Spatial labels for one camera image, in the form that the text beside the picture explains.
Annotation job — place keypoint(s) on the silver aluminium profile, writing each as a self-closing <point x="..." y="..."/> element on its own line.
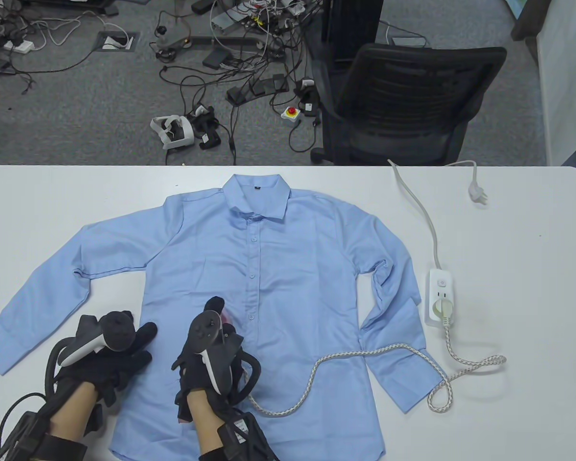
<point x="230" y="21"/>

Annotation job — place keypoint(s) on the black flat power adapter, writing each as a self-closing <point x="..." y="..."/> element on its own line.
<point x="237" y="95"/>
<point x="278" y="82"/>
<point x="259" y="87"/>

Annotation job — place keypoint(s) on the person's left forearm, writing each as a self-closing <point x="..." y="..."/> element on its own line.
<point x="74" y="413"/>

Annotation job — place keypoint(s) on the grey desk leg base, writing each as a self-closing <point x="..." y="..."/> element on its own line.
<point x="221" y="42"/>

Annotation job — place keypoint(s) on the dark grey panel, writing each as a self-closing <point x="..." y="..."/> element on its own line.
<point x="528" y="19"/>

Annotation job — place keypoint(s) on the pink electric iron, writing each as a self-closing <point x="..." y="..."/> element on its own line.
<point x="227" y="316"/>

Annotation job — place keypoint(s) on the white floor power strip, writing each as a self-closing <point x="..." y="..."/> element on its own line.
<point x="21" y="46"/>

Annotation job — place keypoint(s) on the white partition panel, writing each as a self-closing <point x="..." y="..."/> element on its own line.
<point x="566" y="72"/>

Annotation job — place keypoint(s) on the white black handheld scanner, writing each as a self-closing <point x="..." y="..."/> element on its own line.
<point x="308" y="101"/>

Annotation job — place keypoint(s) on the red emergency stop button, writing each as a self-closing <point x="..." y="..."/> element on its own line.
<point x="291" y="115"/>

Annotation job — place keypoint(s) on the grey flat device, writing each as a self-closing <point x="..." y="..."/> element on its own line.
<point x="408" y="42"/>

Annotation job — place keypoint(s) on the black mesh office chair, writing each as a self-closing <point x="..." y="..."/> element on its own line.
<point x="413" y="96"/>

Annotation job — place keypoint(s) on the white table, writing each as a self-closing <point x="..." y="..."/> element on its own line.
<point x="533" y="240"/>

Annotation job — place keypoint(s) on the person's right hand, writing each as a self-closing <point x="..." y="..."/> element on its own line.
<point x="192" y="365"/>

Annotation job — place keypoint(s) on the black desk foot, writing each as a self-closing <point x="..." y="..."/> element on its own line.
<point x="77" y="5"/>

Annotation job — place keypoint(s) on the light blue long-sleeve shirt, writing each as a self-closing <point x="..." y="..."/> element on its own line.
<point x="293" y="249"/>

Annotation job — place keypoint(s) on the white VR headset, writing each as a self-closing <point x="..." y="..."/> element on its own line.
<point x="180" y="132"/>

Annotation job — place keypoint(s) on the grey floor socket box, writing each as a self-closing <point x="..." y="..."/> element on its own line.
<point x="132" y="43"/>

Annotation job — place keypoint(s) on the black and white controller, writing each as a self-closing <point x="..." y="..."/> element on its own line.
<point x="206" y="331"/>
<point x="120" y="331"/>

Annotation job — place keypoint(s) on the person's left hand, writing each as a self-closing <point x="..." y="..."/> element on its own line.
<point x="125" y="360"/>

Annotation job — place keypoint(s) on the black computer tower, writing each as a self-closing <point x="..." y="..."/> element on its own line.
<point x="350" y="29"/>

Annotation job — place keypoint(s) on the black handheld controller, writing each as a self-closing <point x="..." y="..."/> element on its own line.
<point x="205" y="119"/>
<point x="210" y="140"/>

